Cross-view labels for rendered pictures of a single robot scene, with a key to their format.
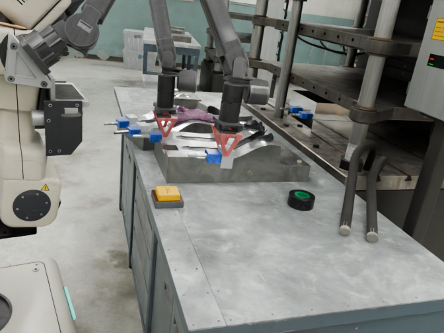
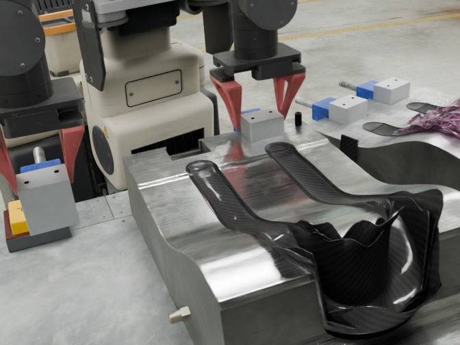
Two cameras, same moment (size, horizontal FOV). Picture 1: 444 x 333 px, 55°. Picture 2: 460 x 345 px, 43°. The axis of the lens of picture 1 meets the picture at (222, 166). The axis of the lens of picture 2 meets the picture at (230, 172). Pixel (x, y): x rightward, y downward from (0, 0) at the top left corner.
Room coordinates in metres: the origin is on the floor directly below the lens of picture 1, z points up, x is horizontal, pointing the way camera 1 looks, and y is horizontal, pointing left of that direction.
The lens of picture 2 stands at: (1.35, -0.52, 1.22)
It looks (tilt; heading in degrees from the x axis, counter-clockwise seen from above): 28 degrees down; 90
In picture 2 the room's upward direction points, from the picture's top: 4 degrees counter-clockwise
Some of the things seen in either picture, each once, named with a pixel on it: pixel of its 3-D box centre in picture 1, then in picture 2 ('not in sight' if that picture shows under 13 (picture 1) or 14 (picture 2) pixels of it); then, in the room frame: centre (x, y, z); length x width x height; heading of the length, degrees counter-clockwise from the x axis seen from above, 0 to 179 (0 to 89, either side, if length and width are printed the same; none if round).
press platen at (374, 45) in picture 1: (367, 51); not in sight; (2.26, -0.66, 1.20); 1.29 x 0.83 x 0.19; 20
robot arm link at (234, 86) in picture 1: (234, 92); not in sight; (1.17, -0.01, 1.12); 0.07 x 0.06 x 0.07; 109
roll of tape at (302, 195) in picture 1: (300, 199); not in sight; (1.18, -0.25, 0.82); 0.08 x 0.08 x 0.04
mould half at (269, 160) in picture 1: (231, 149); (298, 242); (1.42, -0.03, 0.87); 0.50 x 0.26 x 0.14; 110
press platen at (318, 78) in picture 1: (356, 98); not in sight; (2.26, -0.66, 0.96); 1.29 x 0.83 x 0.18; 20
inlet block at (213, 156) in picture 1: (209, 155); (43, 177); (1.15, 0.04, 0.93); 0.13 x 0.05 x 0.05; 109
